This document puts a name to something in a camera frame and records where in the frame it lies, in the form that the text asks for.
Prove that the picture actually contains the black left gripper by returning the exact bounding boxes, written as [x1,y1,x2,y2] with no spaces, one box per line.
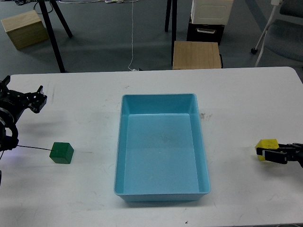
[0,86,47,123]

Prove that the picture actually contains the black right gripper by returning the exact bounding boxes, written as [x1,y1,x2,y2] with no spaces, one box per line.
[256,143,303,168]

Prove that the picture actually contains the yellow wooden cube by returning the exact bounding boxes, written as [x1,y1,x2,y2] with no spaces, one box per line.
[255,139,279,149]

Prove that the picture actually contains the green wooden cube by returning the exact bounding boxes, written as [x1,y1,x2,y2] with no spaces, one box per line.
[49,142,74,164]

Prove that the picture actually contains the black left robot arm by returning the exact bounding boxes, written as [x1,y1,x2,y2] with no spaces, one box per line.
[0,84,47,153]

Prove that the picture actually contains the wooden box left floor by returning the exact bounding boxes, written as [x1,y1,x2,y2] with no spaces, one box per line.
[1,10,49,50]

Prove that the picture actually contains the white appliance box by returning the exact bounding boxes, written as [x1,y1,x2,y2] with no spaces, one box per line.
[191,0,233,25]

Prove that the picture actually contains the black tripod left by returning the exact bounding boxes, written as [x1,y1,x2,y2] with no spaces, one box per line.
[33,0,73,73]

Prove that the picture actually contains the grey office chair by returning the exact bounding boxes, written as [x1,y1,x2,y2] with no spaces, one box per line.
[251,0,303,67]

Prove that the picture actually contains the light blue plastic bin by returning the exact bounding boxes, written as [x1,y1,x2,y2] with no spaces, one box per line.
[114,94,211,202]

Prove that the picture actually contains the black stand legs centre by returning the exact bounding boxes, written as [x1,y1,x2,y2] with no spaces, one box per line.
[164,0,178,65]

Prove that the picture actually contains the white hanging cable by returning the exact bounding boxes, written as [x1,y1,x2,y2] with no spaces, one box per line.
[59,0,140,71]

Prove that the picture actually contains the black storage box with handle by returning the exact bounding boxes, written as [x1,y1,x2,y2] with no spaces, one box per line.
[187,19,225,45]

